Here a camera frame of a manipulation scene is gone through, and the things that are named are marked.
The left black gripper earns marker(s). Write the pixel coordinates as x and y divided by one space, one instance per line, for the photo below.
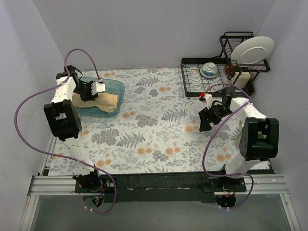
87 94

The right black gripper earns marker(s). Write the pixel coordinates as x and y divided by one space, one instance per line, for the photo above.
208 116

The teal plastic basin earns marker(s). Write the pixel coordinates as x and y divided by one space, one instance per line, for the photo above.
113 87

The pale yellow t shirt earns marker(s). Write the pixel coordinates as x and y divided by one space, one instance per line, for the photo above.
105 102

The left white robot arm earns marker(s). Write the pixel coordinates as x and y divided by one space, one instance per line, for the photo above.
65 123

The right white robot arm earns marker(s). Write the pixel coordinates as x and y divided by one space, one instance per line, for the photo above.
258 140

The blue patterned white bowl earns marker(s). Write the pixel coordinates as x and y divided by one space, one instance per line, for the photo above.
209 70

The cream ceramic cup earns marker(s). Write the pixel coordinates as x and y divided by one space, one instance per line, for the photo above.
240 79

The red mug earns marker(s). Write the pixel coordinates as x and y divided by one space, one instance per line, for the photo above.
230 69

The floral table mat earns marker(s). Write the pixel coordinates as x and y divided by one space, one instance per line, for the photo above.
156 128

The white ceramic plate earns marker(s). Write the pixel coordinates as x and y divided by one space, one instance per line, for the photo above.
252 51

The black base bar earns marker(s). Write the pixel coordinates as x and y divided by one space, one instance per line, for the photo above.
157 187

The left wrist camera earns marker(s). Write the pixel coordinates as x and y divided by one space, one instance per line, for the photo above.
98 86

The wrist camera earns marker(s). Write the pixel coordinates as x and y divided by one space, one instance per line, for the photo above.
207 99
98 86

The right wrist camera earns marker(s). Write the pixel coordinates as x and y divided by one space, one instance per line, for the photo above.
207 99

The black wire dish rack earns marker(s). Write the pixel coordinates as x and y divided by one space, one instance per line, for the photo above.
195 84

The aluminium frame rail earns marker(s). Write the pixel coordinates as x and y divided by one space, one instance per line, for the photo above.
65 185

